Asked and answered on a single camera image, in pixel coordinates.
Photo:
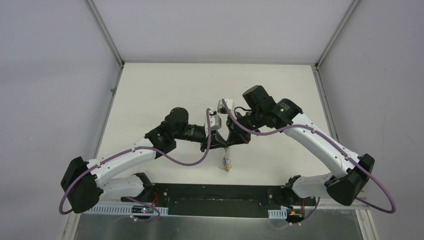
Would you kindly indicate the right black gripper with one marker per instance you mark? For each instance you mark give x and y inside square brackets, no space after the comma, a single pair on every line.
[236,135]

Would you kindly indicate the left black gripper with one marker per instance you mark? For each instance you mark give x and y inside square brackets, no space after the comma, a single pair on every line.
[208,141]

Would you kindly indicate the large silver carabiner keyring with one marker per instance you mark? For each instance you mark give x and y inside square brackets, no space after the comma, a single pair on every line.
[226,157]

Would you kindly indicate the key with yellow tag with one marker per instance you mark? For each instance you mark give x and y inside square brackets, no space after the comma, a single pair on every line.
[227,167]

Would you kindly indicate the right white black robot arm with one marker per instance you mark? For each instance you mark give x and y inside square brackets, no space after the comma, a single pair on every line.
[346,177]

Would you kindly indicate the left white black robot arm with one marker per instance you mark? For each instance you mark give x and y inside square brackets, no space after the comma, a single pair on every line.
[86,182]

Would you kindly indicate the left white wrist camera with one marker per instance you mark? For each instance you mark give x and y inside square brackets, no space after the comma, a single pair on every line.
[212,122]

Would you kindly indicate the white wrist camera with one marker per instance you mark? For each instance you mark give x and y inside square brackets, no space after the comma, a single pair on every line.
[212,122]
[226,106]

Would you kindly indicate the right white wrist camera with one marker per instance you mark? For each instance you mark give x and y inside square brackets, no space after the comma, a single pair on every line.
[226,106]

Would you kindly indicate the right white slotted cable duct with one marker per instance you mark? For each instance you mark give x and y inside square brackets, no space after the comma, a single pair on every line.
[277,214]

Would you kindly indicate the white slotted cable duct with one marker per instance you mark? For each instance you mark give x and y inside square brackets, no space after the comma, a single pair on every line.
[277,214]
[126,209]

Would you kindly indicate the left white slotted cable duct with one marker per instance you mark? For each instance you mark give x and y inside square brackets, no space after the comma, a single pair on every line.
[126,209]

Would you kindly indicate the right aluminium frame post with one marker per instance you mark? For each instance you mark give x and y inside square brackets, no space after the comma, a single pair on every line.
[337,32]

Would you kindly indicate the aluminium frame post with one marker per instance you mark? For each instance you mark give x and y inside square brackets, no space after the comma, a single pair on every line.
[337,32]
[100,23]

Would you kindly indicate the left aluminium frame post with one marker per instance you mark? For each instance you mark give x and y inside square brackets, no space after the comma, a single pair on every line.
[100,23]

